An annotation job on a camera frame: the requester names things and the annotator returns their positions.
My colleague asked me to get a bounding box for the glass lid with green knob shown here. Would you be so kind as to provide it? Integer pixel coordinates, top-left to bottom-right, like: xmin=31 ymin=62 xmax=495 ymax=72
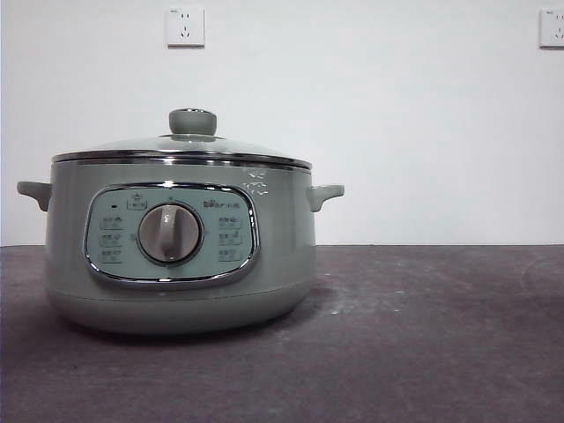
xmin=51 ymin=107 xmax=313 ymax=171

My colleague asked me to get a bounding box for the white wall socket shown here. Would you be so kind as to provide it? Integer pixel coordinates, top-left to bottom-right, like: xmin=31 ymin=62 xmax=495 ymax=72
xmin=538 ymin=8 xmax=564 ymax=50
xmin=166 ymin=6 xmax=206 ymax=49

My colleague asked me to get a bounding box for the pale green electric cooking pot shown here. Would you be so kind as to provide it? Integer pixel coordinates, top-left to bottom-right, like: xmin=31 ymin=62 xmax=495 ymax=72
xmin=16 ymin=161 xmax=346 ymax=339

